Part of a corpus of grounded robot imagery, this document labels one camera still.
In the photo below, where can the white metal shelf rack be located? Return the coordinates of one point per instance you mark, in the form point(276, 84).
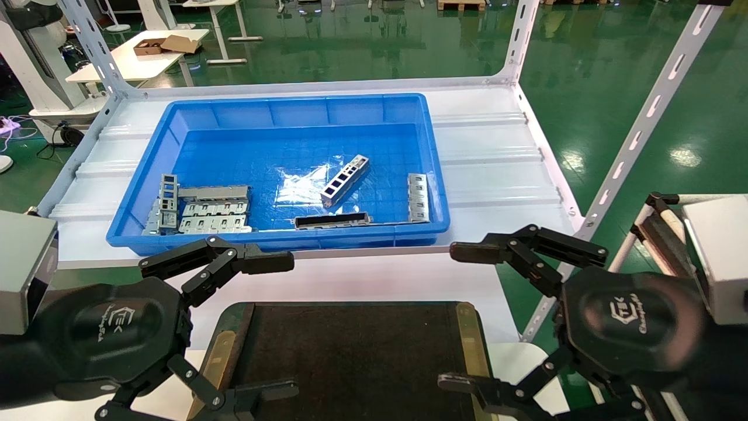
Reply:
point(643, 120)

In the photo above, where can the blue plastic bin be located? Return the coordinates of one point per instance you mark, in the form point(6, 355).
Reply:
point(292, 111)

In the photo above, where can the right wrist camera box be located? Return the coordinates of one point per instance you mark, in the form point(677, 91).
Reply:
point(721, 257)

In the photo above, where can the white round stand base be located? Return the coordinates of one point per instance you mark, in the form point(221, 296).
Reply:
point(118, 26)

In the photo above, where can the white desk with metal legs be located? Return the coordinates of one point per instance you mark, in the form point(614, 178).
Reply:
point(216, 17)

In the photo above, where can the clear plastic film sheet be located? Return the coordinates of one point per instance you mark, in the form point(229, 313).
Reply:
point(304, 184)

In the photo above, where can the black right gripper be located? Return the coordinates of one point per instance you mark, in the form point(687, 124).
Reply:
point(634, 327)

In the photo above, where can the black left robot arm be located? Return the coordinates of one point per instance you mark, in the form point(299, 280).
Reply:
point(20, 374)

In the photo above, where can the black conveyor mat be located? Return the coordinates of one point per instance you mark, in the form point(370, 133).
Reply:
point(350, 356)

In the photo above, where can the white table with cardboard box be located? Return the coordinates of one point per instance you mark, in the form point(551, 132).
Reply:
point(134, 64)

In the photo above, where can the white robot machine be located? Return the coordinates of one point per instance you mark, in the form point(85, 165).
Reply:
point(35, 58)

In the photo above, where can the dark metal channel part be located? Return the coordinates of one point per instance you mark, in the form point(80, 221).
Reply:
point(332, 221)

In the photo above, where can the open brown cardboard box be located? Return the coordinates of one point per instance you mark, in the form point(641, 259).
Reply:
point(166, 44)

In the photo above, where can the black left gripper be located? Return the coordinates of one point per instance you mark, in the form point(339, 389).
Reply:
point(111, 333)

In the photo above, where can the wooden pallet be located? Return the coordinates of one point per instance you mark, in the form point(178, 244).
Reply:
point(461, 4)

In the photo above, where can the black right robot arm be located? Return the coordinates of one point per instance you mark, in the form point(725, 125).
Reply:
point(721, 374)

